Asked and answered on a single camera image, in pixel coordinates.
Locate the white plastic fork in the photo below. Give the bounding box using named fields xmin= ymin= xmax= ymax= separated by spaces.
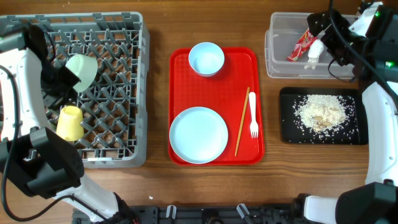
xmin=249 ymin=92 xmax=259 ymax=138

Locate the white napkin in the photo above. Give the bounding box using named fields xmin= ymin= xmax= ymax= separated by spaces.
xmin=304 ymin=39 xmax=324 ymax=70

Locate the large light blue plate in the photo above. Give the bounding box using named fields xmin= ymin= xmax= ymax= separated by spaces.
xmin=169 ymin=106 xmax=229 ymax=164

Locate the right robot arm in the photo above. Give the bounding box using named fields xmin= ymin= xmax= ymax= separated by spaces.
xmin=289 ymin=1 xmax=397 ymax=223

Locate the grey dishwasher rack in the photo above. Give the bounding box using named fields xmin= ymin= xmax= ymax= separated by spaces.
xmin=1 ymin=12 xmax=150 ymax=169

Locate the pile of rice waste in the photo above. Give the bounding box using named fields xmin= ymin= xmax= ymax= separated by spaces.
xmin=292 ymin=95 xmax=358 ymax=144

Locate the wooden chopstick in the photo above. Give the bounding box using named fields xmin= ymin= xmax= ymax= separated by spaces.
xmin=234 ymin=87 xmax=250 ymax=157

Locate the yellow plastic cup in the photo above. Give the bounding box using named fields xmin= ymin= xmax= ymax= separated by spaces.
xmin=56 ymin=106 xmax=84 ymax=141

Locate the red sauce packet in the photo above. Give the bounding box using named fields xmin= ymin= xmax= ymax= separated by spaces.
xmin=287 ymin=29 xmax=317 ymax=62

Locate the small light green saucer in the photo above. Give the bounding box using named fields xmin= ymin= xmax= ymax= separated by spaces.
xmin=188 ymin=42 xmax=225 ymax=77

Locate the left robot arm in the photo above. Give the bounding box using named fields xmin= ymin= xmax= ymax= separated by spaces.
xmin=1 ymin=23 xmax=140 ymax=223

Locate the clear plastic bin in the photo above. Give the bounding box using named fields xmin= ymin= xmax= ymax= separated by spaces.
xmin=264 ymin=12 xmax=353 ymax=80

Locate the red plastic tray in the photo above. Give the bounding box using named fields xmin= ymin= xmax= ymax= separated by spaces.
xmin=169 ymin=47 xmax=265 ymax=166

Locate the black plastic tray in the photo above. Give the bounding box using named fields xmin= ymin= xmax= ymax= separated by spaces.
xmin=279 ymin=87 xmax=368 ymax=145

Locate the light green bowl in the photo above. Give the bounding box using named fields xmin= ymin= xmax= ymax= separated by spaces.
xmin=66 ymin=54 xmax=98 ymax=93

